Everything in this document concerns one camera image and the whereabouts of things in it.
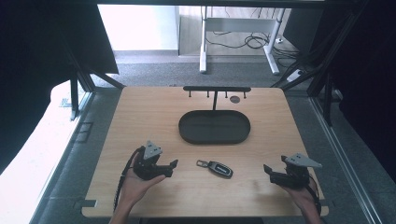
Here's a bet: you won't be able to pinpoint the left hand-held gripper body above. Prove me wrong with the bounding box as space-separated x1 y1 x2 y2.
133 140 174 181

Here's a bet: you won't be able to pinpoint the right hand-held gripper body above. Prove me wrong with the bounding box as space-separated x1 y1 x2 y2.
269 152 323 190

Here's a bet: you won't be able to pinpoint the black car key fob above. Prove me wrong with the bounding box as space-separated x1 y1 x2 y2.
195 159 234 179

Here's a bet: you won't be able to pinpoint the black key rack with tray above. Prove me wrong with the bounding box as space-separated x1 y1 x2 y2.
177 85 252 146

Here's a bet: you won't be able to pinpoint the person's right hand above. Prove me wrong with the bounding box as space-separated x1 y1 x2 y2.
279 182 316 214

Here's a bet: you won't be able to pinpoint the person's left hand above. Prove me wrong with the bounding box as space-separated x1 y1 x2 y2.
119 154 166 207

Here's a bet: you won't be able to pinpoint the white power strip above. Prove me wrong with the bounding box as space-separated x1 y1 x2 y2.
285 68 305 83

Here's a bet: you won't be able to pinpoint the dark curtain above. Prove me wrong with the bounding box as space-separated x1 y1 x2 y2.
311 0 396 183
0 0 120 175

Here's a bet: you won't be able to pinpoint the black braided cable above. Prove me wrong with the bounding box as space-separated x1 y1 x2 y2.
113 146 146 213

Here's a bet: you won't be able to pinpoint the aluminium rail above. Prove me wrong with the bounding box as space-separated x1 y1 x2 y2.
309 96 385 224

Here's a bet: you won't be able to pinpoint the black metal frame strut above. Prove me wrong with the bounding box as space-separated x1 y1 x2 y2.
61 36 126 121
270 0 372 127

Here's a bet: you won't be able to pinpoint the white desk frame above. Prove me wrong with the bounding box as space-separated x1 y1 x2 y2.
199 6 286 76

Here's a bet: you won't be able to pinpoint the black floor cables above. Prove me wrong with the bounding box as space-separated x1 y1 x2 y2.
206 7 301 68

